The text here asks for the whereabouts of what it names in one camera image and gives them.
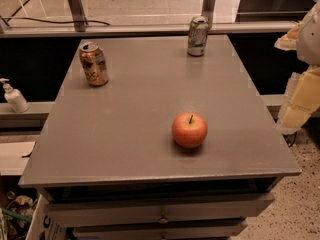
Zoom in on grey upper drawer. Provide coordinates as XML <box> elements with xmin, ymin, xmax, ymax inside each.
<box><xmin>45</xmin><ymin>193</ymin><xmax>275</xmax><ymax>227</ymax></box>

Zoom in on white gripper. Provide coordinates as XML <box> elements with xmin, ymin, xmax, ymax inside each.
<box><xmin>274</xmin><ymin>1</ymin><xmax>320</xmax><ymax>135</ymax></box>

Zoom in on brown gold soda can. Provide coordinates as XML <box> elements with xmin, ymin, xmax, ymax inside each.
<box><xmin>79</xmin><ymin>42</ymin><xmax>109</xmax><ymax>87</ymax></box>

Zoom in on green 7up can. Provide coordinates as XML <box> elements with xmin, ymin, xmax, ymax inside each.
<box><xmin>187</xmin><ymin>16</ymin><xmax>209</xmax><ymax>56</ymax></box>

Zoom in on grey lower drawer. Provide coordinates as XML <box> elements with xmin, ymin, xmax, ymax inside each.
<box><xmin>73</xmin><ymin>219</ymin><xmax>247</xmax><ymax>240</ymax></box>

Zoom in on black cable on floor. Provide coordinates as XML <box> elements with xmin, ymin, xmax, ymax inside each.
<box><xmin>0</xmin><ymin>15</ymin><xmax>111</xmax><ymax>27</ymax></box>

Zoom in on metal railing frame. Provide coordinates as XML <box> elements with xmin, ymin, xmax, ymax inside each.
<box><xmin>0</xmin><ymin>0</ymin><xmax>320</xmax><ymax>39</ymax></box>

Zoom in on red apple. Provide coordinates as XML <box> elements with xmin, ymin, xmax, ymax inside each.
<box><xmin>172</xmin><ymin>112</ymin><xmax>208</xmax><ymax>148</ymax></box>

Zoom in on white pump bottle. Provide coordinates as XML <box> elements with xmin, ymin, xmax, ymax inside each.
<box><xmin>0</xmin><ymin>78</ymin><xmax>29</xmax><ymax>113</ymax></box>

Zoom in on white cardboard box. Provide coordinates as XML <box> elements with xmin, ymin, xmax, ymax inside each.
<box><xmin>26</xmin><ymin>195</ymin><xmax>66</xmax><ymax>240</ymax></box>

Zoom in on grey drawer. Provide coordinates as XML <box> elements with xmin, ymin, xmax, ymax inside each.
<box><xmin>73</xmin><ymin>219</ymin><xmax>247</xmax><ymax>240</ymax></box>
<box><xmin>45</xmin><ymin>193</ymin><xmax>275</xmax><ymax>227</ymax></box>

